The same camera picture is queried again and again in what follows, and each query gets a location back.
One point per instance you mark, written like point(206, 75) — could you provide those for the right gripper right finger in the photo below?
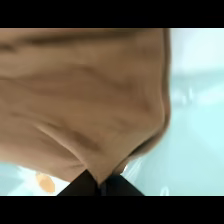
point(121, 186)

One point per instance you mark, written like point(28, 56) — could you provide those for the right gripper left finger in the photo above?
point(81, 186)

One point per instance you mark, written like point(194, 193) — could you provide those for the tan shirt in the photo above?
point(83, 100)

